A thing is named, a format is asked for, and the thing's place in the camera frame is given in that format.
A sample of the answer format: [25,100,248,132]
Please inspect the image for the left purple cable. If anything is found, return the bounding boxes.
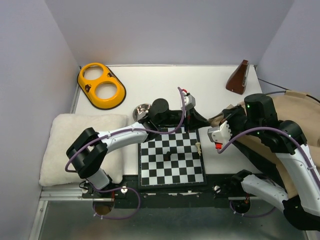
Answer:
[64,86,188,220]

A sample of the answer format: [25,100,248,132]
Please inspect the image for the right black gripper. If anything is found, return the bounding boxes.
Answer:
[219,103,263,139]

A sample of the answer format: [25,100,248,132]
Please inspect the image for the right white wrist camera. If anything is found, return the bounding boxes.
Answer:
[207,121,232,150]

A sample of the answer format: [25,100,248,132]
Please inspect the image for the white fluffy cushion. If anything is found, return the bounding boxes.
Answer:
[39,113,128,187]

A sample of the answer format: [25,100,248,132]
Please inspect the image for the beige fabric pet tent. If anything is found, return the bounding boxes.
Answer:
[208,91,320,210]

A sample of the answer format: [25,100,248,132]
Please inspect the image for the black chess piece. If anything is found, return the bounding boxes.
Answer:
[164,151,172,161]

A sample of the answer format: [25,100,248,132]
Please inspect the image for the yellow double bowl holder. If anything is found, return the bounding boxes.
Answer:
[77,62,127,110]

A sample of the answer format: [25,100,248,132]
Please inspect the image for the brown wooden metronome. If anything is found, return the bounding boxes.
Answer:
[225,59,250,95]

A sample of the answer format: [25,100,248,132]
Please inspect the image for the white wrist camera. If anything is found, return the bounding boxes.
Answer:
[183,92,196,111]
[207,121,232,150]

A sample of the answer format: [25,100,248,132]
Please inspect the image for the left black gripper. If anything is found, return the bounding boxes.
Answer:
[157,106,210,133]

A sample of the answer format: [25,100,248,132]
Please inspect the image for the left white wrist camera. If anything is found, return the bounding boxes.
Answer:
[183,92,196,111]

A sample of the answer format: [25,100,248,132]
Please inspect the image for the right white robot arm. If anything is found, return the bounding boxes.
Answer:
[212,93,320,231]

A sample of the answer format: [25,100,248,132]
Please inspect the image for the black white chessboard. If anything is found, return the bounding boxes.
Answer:
[138,126,207,189]

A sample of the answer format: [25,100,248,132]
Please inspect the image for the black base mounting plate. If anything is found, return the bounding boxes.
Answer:
[81,174,258,212]

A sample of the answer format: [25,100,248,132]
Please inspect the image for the white chess piece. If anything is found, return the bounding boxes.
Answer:
[195,142,202,156]

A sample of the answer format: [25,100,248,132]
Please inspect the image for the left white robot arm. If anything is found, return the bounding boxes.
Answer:
[66,95,209,198]

